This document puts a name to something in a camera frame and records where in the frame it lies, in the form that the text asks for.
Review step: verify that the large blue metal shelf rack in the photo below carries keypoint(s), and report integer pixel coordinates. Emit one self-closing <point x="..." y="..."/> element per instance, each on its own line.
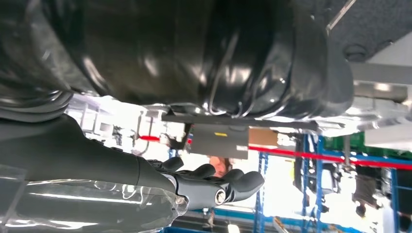
<point x="261" y="193"/>

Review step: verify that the grey laptop with yellow sticker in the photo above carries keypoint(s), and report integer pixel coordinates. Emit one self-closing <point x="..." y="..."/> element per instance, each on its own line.
<point x="219" y="144"/>

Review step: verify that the person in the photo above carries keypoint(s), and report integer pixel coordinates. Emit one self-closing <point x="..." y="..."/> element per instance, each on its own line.
<point x="222" y="165"/>

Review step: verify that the brown cardboard box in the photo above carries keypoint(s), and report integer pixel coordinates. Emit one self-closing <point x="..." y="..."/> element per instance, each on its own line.
<point x="262" y="138"/>

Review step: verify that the white car with red stripe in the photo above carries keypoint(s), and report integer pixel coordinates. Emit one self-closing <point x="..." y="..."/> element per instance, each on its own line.
<point x="322" y="157"/>

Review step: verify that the blue metal cart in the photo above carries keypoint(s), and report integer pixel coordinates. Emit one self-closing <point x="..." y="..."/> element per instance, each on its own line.
<point x="318" y="193"/>

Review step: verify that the green plastic crates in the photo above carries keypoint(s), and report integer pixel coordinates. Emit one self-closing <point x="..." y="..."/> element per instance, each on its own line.
<point x="370" y="144"/>

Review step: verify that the stamped sheet metal panel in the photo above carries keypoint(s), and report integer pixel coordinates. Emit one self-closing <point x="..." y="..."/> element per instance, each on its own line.
<point x="379" y="93"/>

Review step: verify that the chrome stanchion post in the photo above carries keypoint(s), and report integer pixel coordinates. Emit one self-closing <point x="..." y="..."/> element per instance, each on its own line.
<point x="346" y="151"/>

